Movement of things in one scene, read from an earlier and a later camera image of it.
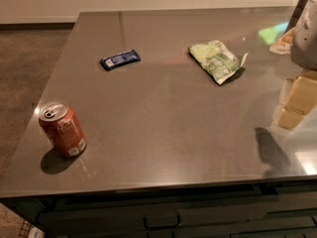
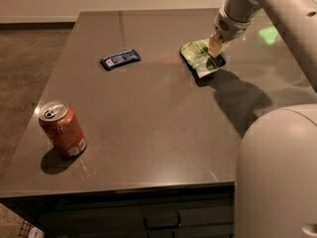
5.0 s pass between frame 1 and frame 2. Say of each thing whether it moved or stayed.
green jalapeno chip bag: moved
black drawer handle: stayed
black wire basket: stayed
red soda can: stayed
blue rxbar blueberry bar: stayed
